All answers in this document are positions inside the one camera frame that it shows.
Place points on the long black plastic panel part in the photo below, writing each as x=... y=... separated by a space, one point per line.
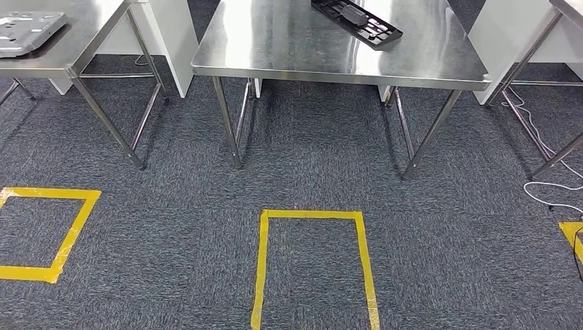
x=353 y=16

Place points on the steel workbench table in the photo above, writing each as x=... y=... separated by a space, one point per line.
x=282 y=41

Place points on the grey metal plate part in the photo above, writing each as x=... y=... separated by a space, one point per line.
x=27 y=32

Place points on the yellow floor tape square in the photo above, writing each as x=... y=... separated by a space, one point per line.
x=309 y=214
x=571 y=227
x=45 y=192

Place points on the steel side table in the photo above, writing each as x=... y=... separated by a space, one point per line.
x=82 y=36
x=571 y=8

